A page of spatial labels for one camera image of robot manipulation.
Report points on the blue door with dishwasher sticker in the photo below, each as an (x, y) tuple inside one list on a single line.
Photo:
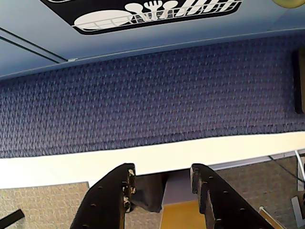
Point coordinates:
[(181, 35)]

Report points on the blue toy kitchen body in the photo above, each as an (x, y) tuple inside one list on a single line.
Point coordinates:
[(14, 53)]

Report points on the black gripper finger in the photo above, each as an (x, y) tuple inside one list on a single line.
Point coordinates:
[(102, 202), (226, 205)]

